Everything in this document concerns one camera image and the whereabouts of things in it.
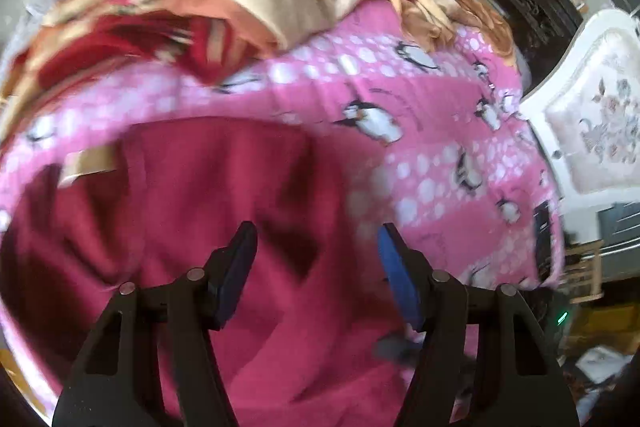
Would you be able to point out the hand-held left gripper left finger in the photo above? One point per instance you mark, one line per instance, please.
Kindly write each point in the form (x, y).
(235, 274)

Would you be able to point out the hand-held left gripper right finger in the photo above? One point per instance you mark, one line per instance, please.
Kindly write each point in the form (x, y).
(400, 277)

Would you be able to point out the maroon garment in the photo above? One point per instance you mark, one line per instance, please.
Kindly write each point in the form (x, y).
(180, 217)

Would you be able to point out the wooden stool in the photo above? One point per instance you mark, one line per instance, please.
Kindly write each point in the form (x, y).
(585, 272)

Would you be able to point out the black remote control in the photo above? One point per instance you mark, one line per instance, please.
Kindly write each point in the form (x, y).
(542, 234)

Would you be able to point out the pink penguin print blanket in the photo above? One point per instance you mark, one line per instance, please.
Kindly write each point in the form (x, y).
(430, 147)

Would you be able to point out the white floral upholstered chair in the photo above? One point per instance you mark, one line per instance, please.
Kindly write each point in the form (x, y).
(595, 122)

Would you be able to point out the red and gold quilt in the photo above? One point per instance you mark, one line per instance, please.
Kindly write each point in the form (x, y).
(210, 7)

